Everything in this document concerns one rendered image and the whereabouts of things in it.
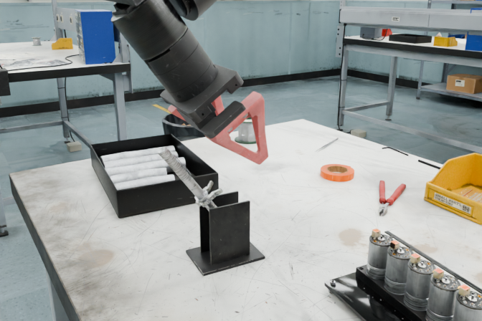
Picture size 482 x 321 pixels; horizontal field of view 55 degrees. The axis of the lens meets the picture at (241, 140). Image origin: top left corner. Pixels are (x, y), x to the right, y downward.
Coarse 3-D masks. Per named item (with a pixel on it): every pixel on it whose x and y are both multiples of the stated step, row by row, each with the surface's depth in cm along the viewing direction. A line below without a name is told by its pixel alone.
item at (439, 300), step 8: (448, 280) 42; (432, 288) 42; (432, 296) 42; (440, 296) 41; (448, 296) 41; (432, 304) 42; (440, 304) 41; (448, 304) 41; (432, 312) 42; (440, 312) 41; (448, 312) 41; (432, 320) 42; (440, 320) 42; (448, 320) 41
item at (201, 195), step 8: (168, 160) 50; (176, 160) 50; (176, 168) 50; (184, 168) 51; (184, 176) 51; (192, 184) 52; (192, 192) 53; (200, 192) 53; (200, 200) 53; (208, 208) 54
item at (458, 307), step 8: (480, 296) 40; (456, 304) 40; (456, 312) 40; (464, 312) 39; (472, 312) 38; (480, 312) 38; (456, 320) 40; (464, 320) 39; (472, 320) 39; (480, 320) 38
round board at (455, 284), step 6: (432, 276) 42; (444, 276) 42; (450, 276) 42; (432, 282) 42; (438, 282) 42; (450, 282) 42; (456, 282) 42; (444, 288) 41; (450, 288) 41; (456, 288) 41
